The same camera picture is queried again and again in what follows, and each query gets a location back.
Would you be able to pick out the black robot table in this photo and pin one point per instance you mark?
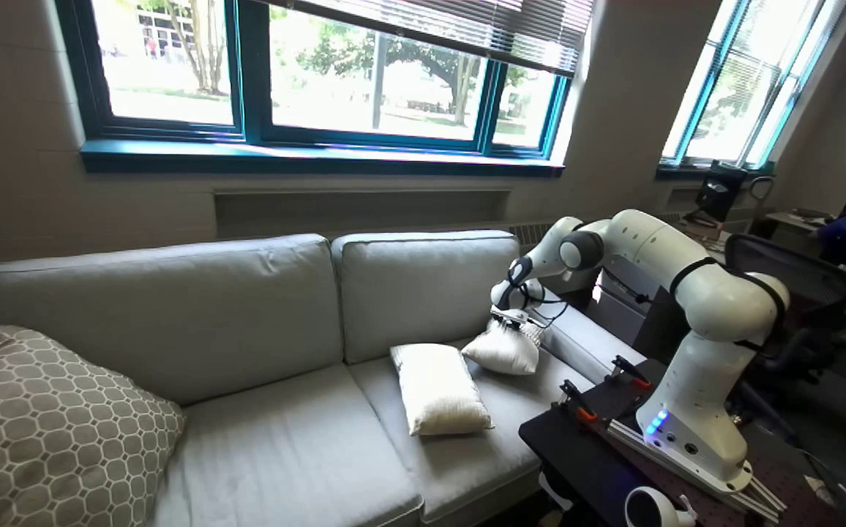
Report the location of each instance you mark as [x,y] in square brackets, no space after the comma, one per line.
[578,462]

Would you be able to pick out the black drawer cabinet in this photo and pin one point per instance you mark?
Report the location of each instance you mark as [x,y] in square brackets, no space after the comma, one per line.
[635,303]

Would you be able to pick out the beige lattice patterned pillow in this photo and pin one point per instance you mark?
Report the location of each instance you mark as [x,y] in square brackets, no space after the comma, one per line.
[50,440]

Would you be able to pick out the plain cream pillow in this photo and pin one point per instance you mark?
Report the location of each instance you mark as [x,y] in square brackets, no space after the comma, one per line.
[438,388]
[503,350]

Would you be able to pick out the silver robot mounting plate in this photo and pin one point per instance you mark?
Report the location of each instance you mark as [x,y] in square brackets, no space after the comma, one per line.
[694,470]

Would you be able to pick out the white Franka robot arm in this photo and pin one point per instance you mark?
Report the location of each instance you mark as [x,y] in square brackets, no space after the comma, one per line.
[702,389]

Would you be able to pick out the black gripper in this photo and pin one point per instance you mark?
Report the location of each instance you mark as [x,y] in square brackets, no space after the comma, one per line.
[514,297]

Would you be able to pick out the narrow teal framed window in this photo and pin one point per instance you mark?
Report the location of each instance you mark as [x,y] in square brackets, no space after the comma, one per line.
[724,77]

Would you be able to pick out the white VR controller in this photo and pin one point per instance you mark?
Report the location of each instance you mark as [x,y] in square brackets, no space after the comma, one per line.
[642,512]

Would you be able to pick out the grey fabric sofa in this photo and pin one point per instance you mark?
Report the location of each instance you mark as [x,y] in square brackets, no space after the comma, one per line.
[247,323]

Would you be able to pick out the black office chair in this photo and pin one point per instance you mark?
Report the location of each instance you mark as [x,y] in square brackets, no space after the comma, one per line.
[811,274]

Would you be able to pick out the red black clamp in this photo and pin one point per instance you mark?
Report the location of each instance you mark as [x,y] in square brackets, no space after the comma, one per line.
[578,405]
[631,370]

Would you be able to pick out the black monitor device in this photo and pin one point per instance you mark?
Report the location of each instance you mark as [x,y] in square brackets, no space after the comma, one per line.
[714,200]

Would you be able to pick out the dark window blinds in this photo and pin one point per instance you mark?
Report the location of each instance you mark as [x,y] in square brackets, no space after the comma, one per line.
[439,31]

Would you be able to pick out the wide teal framed window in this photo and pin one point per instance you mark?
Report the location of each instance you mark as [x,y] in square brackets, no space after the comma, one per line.
[247,107]

